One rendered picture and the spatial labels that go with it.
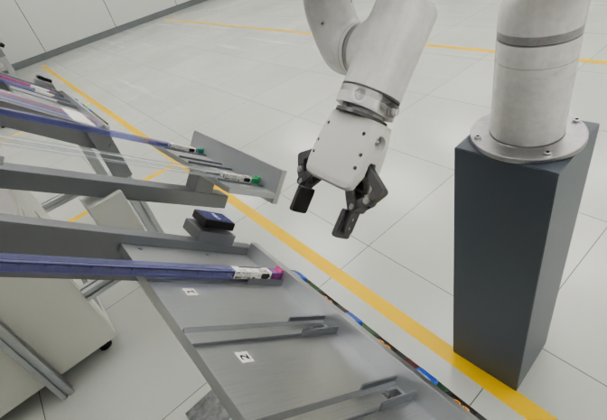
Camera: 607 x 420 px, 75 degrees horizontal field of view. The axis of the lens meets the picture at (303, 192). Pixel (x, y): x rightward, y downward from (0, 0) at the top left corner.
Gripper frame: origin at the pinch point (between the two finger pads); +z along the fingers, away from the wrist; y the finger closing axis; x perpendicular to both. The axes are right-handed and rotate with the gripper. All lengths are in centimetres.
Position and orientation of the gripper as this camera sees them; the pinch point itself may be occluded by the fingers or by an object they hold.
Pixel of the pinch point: (320, 218)
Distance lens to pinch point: 56.5
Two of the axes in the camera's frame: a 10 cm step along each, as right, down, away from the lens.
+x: -6.8, -1.9, -7.1
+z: -3.7, 9.2, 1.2
